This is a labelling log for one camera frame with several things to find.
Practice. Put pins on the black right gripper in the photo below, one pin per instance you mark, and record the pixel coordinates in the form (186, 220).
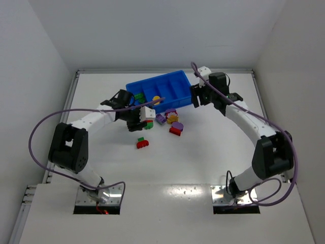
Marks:
(197, 94)

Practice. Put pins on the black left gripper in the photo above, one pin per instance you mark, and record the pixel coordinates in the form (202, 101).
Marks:
(137, 118)

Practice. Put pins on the green half-round lego block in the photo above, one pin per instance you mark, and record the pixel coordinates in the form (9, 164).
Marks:
(149, 125)

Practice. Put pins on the green rectangular lego brick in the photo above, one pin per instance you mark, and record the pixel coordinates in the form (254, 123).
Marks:
(140, 98)

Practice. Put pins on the yellow rounded lego block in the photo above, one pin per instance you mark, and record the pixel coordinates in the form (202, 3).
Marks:
(156, 100)

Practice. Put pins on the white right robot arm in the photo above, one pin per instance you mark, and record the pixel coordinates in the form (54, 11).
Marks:
(273, 154)

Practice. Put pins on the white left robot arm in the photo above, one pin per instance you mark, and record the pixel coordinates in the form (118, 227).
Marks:
(69, 146)

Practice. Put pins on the red scalloped lego block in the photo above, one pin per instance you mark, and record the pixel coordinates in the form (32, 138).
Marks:
(142, 143)

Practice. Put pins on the purple lego brick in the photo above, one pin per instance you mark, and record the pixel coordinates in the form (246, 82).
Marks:
(160, 119)

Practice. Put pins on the blue divided plastic bin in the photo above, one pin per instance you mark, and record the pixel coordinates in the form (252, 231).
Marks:
(174, 87)

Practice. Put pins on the yellow striped lego block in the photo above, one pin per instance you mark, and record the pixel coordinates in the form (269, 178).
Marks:
(171, 118)

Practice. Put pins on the purple cloud lego block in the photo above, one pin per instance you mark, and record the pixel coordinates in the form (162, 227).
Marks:
(170, 111)

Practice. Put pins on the purple rounded lego block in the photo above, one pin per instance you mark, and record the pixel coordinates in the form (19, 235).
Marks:
(178, 125)

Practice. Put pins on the red lego brick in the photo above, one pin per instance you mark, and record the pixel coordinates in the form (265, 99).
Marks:
(175, 131)

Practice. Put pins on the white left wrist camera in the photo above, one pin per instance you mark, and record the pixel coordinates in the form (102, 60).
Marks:
(147, 113)

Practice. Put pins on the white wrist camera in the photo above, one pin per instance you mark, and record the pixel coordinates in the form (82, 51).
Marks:
(204, 72)
(147, 113)

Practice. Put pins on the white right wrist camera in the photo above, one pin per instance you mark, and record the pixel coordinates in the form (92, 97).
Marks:
(204, 72)

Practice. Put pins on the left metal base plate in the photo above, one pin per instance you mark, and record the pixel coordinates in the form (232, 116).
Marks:
(107, 197)

